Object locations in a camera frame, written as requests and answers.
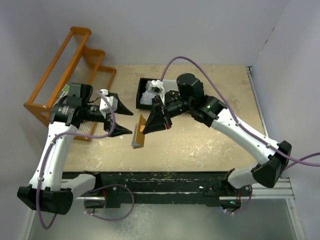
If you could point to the orange wooden tiered rack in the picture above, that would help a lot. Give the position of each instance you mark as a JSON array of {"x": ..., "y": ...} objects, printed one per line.
[{"x": 74, "y": 62}]

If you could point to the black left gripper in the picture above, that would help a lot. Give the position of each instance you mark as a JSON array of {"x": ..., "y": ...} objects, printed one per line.
[{"x": 121, "y": 109}]

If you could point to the black item in box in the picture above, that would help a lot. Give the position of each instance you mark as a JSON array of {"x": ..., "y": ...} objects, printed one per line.
[{"x": 171, "y": 94}]

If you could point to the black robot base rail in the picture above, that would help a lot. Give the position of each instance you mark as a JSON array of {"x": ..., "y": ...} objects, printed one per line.
[{"x": 207, "y": 188}]

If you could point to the white cards in box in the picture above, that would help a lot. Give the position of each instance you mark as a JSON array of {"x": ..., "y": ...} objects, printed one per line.
[{"x": 146, "y": 98}]

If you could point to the yellow leather card holder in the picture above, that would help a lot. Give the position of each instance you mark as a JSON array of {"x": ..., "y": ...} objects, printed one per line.
[{"x": 138, "y": 136}]

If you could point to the black three-compartment organizer box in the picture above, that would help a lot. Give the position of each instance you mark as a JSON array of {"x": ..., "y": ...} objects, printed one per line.
[{"x": 191, "y": 93}]

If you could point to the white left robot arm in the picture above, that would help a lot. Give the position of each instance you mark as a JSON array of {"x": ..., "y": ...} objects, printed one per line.
[{"x": 45, "y": 191}]

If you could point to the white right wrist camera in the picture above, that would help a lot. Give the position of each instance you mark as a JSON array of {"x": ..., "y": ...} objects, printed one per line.
[{"x": 156, "y": 87}]

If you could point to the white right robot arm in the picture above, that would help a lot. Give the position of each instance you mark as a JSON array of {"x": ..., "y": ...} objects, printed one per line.
[{"x": 270, "y": 155}]

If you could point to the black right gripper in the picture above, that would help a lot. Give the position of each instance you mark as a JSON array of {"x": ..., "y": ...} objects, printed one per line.
[{"x": 157, "y": 119}]

